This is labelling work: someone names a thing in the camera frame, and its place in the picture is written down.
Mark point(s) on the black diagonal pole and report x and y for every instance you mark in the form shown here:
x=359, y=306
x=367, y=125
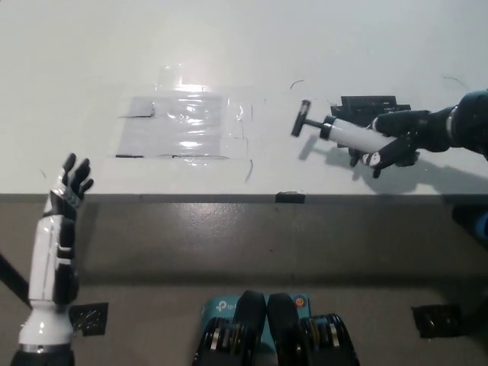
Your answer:
x=13, y=280

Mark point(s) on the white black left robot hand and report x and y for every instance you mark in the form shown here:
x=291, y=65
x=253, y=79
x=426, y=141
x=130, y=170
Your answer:
x=49, y=259

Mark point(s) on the small black tape strip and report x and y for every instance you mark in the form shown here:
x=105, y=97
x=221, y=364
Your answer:
x=289, y=197

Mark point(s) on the black floor tape square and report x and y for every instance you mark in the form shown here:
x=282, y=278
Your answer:
x=89, y=319
x=436, y=322

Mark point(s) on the black and blue object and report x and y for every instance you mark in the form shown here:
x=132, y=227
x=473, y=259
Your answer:
x=472, y=225

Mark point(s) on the teal TP-Link box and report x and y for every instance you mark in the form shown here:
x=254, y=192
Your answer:
x=219, y=307

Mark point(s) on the black tape patch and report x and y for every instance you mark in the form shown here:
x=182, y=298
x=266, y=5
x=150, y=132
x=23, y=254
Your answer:
x=362, y=103

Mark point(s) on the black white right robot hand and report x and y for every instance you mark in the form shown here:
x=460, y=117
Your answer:
x=408, y=129

